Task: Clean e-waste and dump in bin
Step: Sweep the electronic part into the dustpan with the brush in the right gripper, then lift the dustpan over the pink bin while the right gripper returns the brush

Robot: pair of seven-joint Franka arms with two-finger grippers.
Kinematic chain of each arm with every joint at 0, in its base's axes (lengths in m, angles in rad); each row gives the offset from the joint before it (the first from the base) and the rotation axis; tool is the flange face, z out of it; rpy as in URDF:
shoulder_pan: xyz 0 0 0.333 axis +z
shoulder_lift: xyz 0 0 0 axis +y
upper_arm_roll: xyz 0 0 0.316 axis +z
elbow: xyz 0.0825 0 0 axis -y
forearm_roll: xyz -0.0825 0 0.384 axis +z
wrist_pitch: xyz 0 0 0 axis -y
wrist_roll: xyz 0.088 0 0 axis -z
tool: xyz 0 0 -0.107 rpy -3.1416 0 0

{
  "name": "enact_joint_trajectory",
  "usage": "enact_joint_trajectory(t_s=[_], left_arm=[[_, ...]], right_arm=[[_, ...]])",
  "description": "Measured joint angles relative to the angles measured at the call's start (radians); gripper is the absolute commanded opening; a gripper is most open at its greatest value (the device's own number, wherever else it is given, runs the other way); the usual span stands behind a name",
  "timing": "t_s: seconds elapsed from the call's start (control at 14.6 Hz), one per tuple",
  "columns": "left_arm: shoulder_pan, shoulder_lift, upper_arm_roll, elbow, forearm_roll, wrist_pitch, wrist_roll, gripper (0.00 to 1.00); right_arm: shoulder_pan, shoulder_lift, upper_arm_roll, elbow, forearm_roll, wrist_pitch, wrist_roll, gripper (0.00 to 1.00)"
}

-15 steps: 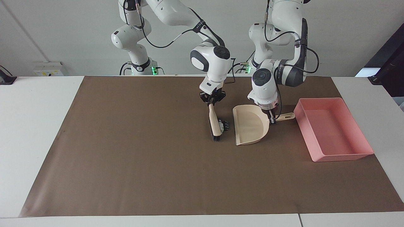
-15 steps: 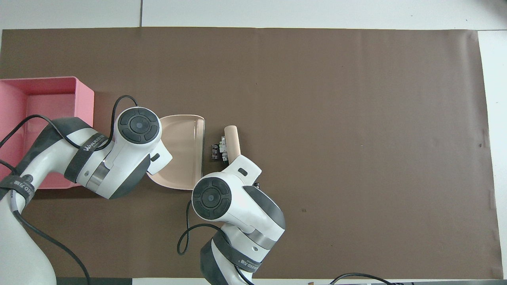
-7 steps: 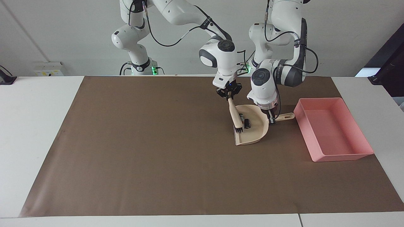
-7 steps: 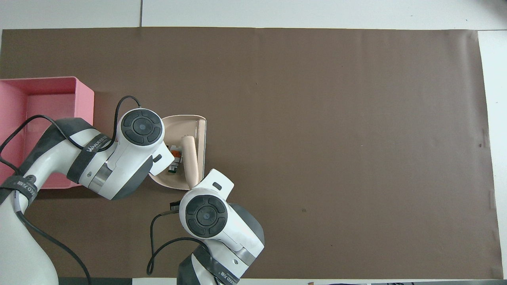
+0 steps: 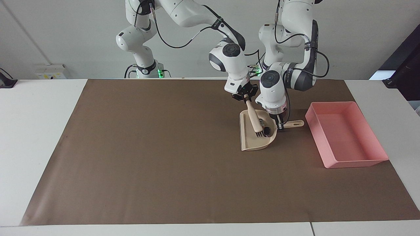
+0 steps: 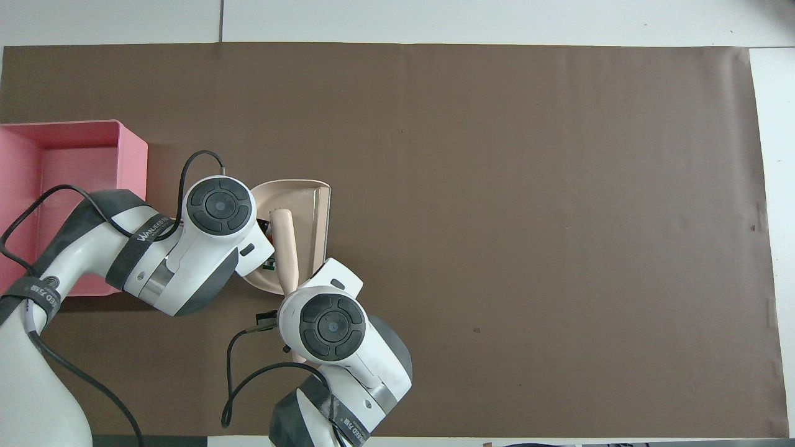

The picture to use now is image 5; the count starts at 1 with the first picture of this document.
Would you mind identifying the beige hand brush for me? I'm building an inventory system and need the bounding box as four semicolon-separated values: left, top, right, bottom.
245;100;265;138

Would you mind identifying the beige dustpan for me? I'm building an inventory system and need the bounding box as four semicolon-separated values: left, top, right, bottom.
239;109;305;151

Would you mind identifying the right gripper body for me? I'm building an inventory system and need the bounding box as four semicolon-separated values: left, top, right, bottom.
237;83;257;97

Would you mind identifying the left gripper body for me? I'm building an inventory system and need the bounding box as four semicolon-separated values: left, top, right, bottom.
270;111;287;124

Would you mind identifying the white wall socket box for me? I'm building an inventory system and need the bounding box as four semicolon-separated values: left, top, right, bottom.
34;64;67;80

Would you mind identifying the pink plastic bin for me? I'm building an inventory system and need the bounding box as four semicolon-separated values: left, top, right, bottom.
305;101;389;169

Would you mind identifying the black stand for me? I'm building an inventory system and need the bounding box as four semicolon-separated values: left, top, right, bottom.
382;61;420;101
0;68;18;89

